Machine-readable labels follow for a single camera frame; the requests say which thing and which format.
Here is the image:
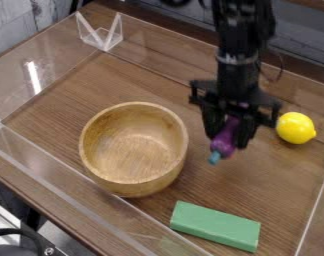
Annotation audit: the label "brown wooden bowl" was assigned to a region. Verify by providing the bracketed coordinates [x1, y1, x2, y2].
[77, 102, 188, 198]

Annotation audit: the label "yellow toy lemon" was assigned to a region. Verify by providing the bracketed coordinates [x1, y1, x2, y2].
[275, 112, 317, 145]

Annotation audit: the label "green rectangular block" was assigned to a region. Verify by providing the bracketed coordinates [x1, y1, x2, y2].
[170, 201, 260, 253]

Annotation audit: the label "purple toy eggplant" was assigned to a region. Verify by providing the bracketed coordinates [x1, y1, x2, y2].
[208, 116, 239, 165]

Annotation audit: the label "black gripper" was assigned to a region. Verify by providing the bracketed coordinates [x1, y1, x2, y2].
[188, 80, 280, 149]

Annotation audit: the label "clear acrylic tray walls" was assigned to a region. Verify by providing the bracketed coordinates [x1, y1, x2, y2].
[0, 17, 324, 256]

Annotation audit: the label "black metal bracket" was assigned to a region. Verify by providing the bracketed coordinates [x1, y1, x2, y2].
[19, 223, 68, 256]

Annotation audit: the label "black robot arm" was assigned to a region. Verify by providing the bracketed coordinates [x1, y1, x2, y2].
[188, 0, 280, 153]

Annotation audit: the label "black cable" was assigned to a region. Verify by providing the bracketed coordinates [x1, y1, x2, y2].
[0, 226, 43, 256]

